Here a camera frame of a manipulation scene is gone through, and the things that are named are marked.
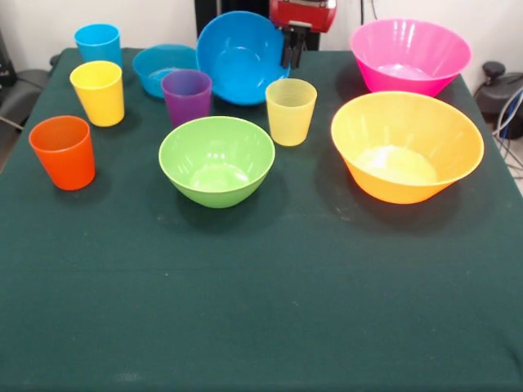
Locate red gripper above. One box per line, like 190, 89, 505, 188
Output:
269, 0, 339, 69

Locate large blue bowl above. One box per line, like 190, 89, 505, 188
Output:
195, 11, 292, 107

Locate pink bowl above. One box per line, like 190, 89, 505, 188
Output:
349, 18, 472, 99

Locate pale translucent yellow cup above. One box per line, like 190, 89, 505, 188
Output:
265, 78, 319, 147

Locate purple cup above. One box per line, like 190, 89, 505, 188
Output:
160, 69, 213, 128

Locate green bowl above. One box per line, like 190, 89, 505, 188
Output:
158, 115, 276, 210

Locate orange bowl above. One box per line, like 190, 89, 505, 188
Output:
330, 91, 485, 205

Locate small blue bowl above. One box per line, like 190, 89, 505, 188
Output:
132, 43, 204, 100

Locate blue cup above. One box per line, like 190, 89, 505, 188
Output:
74, 23, 123, 69

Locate dark green tablecloth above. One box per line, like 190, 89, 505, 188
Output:
0, 47, 523, 392

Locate red cup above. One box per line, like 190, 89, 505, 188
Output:
28, 115, 96, 192

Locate black wall cables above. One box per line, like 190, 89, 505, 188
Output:
358, 0, 379, 22

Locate tangle of floor cables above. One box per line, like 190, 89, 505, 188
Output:
492, 87, 523, 180

